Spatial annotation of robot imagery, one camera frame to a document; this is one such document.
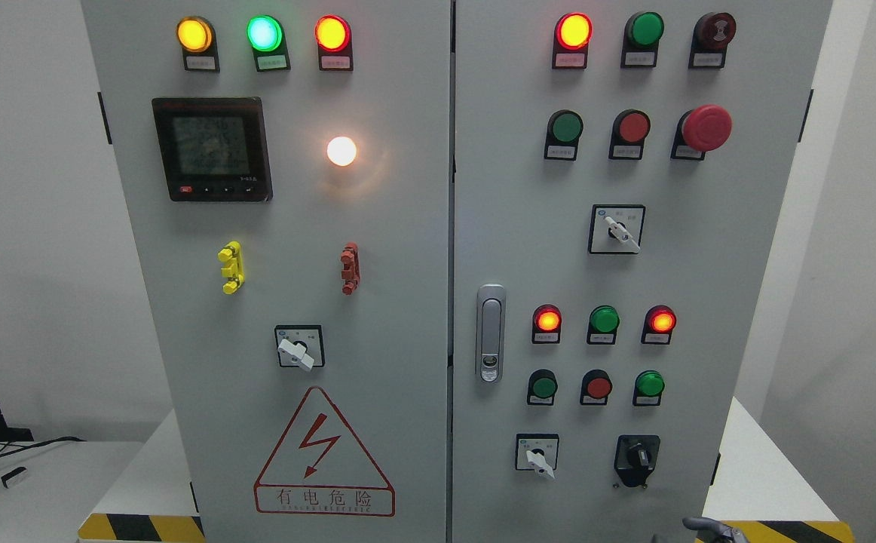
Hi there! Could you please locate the red lit indicator right door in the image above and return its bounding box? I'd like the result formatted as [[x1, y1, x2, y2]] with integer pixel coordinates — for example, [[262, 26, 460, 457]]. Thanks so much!
[[552, 11, 593, 71]]

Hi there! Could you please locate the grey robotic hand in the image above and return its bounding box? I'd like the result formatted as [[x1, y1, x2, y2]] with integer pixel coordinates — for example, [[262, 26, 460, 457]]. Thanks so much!
[[682, 517, 749, 543]]

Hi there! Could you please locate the green push button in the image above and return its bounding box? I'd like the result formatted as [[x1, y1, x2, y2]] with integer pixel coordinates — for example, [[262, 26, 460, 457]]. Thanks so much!
[[525, 369, 558, 406], [544, 109, 585, 161], [633, 369, 666, 406]]

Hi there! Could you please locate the green push button lower right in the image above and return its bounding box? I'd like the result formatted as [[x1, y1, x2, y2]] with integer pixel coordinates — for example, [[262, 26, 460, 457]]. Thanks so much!
[[633, 369, 666, 406]]

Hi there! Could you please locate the grey electrical control cabinet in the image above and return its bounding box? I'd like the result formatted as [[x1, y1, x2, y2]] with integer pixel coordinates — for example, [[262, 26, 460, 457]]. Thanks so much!
[[81, 1, 833, 542]]

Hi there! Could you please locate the green push button upper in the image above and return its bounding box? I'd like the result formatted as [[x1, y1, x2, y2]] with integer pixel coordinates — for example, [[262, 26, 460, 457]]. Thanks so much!
[[544, 109, 585, 161]]

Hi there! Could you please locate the black digital power meter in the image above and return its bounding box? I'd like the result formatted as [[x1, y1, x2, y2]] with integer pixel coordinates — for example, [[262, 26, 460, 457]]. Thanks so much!
[[152, 97, 272, 202]]

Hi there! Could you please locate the green push button lower left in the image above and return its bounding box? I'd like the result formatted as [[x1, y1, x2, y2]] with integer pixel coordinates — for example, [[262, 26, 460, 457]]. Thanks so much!
[[525, 369, 558, 406]]

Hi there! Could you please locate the black cable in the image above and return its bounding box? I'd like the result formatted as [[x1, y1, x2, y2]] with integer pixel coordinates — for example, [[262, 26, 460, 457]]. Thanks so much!
[[0, 436, 87, 474]]

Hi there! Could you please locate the red lit indicator middle left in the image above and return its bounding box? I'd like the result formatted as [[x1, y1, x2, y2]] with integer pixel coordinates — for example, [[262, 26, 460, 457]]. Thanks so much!
[[531, 305, 562, 344]]

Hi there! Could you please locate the red push button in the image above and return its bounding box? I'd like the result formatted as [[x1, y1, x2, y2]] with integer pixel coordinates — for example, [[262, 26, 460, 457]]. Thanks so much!
[[579, 369, 613, 406], [609, 108, 651, 161]]

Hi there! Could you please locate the lower white selector switch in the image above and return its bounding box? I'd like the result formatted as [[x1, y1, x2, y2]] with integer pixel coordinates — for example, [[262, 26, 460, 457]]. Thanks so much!
[[514, 433, 561, 480]]

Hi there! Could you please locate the red indicator middle right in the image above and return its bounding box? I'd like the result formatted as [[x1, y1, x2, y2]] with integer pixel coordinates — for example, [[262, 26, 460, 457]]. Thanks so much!
[[641, 305, 677, 345]]

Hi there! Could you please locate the red lightning warning sticker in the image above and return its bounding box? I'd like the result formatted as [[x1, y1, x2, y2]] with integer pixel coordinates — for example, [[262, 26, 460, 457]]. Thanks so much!
[[254, 386, 394, 517]]

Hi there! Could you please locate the red-orange indicator light left door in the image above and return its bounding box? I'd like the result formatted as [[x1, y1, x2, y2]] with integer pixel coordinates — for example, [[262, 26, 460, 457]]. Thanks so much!
[[314, 14, 354, 71]]

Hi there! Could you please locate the red terminal connector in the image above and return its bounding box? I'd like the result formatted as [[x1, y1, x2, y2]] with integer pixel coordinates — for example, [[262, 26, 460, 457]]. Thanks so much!
[[339, 243, 361, 296]]

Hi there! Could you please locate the yellow indicator light top left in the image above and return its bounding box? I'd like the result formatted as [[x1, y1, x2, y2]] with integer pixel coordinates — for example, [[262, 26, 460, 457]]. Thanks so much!
[[176, 15, 219, 72]]

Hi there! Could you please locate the left door white selector switch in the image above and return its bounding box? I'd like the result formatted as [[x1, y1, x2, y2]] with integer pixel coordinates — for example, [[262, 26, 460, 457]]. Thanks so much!
[[274, 324, 325, 372]]

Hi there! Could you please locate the silver door latch handle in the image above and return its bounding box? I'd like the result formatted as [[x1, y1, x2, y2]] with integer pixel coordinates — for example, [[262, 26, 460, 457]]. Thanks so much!
[[476, 283, 506, 384]]

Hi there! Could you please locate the green indicator top right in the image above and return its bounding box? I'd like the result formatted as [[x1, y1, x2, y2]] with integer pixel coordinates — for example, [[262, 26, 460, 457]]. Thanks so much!
[[620, 11, 665, 69]]

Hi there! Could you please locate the white glowing lamp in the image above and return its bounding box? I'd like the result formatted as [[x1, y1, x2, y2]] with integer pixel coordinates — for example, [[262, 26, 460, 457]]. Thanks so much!
[[326, 135, 357, 167]]

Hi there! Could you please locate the yellow terminal connector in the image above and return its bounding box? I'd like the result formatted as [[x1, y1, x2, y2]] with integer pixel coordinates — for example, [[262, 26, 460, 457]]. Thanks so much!
[[217, 240, 245, 295]]

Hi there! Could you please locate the green lit indicator light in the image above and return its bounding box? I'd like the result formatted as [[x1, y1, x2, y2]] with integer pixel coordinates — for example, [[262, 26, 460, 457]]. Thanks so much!
[[246, 14, 291, 72]]

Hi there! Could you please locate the dark red buzzer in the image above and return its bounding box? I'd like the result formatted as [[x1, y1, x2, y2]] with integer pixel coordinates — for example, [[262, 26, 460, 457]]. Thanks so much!
[[688, 11, 737, 69]]

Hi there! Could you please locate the small black white adapter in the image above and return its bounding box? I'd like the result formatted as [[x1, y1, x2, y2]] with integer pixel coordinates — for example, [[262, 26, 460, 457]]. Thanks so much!
[[0, 466, 30, 489]]

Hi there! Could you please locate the red push button lower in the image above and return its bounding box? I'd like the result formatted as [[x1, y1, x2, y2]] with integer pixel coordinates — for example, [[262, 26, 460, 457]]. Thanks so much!
[[579, 369, 613, 406]]

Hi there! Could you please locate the green indicator middle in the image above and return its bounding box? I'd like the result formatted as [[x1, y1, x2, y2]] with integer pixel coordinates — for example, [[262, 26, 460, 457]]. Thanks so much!
[[587, 305, 620, 345]]

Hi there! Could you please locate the black rotary knob switch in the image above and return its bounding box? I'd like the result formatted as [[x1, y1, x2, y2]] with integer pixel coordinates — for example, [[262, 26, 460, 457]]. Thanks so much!
[[614, 435, 661, 488]]

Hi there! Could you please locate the red push button upper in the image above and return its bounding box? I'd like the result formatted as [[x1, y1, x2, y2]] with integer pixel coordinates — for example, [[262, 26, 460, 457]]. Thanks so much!
[[609, 108, 651, 161]]

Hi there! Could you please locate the red emergency stop mushroom button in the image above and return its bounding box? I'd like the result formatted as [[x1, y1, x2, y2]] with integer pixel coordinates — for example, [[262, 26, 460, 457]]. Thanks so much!
[[670, 104, 732, 161]]

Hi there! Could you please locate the upper right white selector switch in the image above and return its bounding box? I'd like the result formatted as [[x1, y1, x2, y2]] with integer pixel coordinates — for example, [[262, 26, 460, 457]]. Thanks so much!
[[587, 204, 646, 254]]

